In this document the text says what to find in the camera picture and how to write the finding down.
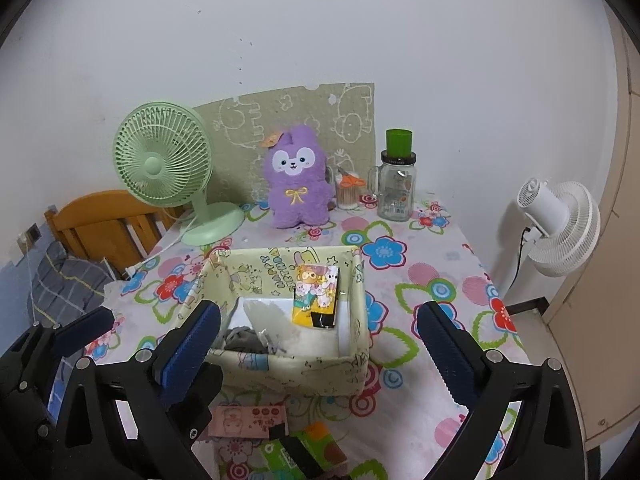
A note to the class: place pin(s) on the clear cotton swab container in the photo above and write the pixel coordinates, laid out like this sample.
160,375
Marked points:
347,197

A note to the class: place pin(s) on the green orange packet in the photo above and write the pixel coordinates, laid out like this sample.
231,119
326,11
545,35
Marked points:
320,447

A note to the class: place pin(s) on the grey plaid pillow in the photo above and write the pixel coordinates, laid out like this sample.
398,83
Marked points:
70,285

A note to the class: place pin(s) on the yellow printed storage box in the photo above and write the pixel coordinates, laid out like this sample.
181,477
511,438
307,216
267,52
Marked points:
300,375

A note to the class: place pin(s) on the green plastic cup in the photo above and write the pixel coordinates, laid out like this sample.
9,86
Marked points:
399,141

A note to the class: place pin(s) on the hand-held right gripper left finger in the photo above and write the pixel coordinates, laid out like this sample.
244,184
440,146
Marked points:
187,350

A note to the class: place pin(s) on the green desk fan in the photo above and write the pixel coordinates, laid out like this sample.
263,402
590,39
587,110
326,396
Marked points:
150,165

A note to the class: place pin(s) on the white standing fan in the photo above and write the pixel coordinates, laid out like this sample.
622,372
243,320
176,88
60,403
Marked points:
565,230

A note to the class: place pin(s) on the pink packet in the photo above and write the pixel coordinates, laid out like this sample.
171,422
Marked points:
245,420

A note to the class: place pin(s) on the green cartoon printed board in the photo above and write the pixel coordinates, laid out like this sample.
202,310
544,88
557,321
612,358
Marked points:
320,110

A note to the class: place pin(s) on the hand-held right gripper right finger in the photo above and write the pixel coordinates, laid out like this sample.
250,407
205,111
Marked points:
447,350

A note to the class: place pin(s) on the glass mug jar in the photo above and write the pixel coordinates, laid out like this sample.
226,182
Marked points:
395,195

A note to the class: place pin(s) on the orange scissors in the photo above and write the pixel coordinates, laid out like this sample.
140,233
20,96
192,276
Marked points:
352,178

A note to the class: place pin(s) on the white towel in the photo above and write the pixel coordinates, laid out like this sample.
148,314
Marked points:
275,320

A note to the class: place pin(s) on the yellow cartoon tissue packet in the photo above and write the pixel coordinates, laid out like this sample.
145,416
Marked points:
315,290

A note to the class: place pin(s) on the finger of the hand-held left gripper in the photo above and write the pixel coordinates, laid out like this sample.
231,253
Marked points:
85,330
205,395

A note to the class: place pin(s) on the floral tablecloth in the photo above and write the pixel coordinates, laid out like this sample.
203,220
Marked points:
400,285

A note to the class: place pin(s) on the grey sock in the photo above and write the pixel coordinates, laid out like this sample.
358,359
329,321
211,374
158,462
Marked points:
242,341

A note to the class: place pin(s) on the purple plush toy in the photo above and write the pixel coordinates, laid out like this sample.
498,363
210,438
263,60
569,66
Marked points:
300,200

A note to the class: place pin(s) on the beige door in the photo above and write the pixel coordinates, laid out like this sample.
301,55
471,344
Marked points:
615,260

